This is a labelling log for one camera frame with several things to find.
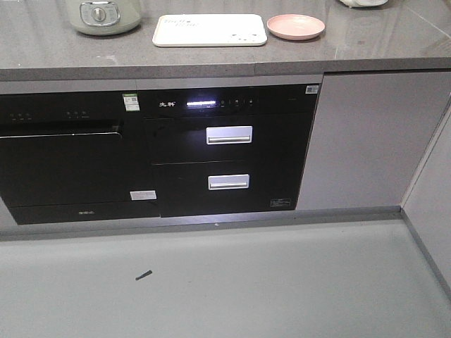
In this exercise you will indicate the pink round plate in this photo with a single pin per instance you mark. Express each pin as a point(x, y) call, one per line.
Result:
point(295, 27)

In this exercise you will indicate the cream bear serving tray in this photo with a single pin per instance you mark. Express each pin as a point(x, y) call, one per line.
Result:
point(208, 30)

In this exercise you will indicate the black disinfection cabinet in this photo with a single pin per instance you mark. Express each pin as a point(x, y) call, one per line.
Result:
point(175, 122)

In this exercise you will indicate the black floor tape strip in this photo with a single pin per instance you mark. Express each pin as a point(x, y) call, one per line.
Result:
point(147, 273)

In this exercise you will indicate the grey cabinet door panel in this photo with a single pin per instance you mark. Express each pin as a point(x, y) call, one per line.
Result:
point(370, 132)

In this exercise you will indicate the black built-in dishwasher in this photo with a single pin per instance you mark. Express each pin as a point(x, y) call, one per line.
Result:
point(75, 156)

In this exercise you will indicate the green electric cooking pot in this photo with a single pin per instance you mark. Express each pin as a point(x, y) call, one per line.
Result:
point(102, 18)

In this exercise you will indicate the white side cabinet panel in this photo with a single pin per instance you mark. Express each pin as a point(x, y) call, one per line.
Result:
point(428, 204)

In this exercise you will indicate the lower silver drawer handle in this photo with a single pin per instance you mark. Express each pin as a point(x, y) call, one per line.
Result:
point(226, 182)

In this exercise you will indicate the silver drawer handle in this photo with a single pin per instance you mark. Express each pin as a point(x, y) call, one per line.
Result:
point(226, 182)
point(229, 135)

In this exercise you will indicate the upper silver drawer handle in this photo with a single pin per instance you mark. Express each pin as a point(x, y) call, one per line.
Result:
point(229, 135)

